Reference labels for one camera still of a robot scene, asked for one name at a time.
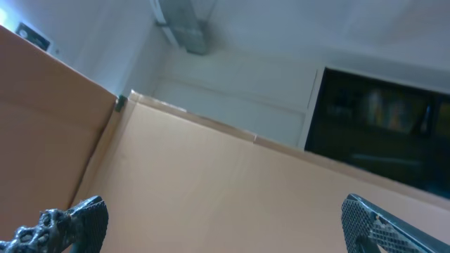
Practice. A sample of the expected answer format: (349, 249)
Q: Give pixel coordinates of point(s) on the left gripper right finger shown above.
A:
(368, 228)

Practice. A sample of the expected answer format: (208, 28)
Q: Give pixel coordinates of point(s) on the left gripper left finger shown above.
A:
(82, 229)

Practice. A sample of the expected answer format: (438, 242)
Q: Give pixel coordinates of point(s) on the grey ceiling fixture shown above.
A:
(185, 22)

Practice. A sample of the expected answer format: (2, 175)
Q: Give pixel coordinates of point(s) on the black wall sign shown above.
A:
(32, 36)

